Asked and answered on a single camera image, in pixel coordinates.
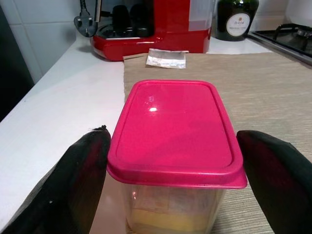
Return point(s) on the silver foil packet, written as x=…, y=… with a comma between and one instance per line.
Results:
x=165, y=59

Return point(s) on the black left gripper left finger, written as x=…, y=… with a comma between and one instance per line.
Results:
x=61, y=190

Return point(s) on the beige woven place mat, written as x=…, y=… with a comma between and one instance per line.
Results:
x=268, y=97

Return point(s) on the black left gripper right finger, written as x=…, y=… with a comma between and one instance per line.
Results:
x=280, y=182

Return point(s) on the black power plug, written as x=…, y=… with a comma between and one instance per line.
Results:
x=85, y=24

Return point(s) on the dark glass bottle white label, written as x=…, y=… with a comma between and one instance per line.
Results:
x=236, y=24

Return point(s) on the black gas stove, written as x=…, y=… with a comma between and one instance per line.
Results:
x=292, y=34

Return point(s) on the red coffee machine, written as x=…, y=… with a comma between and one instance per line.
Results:
x=170, y=24

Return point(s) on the clear container pink lid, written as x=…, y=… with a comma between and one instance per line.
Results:
x=175, y=126

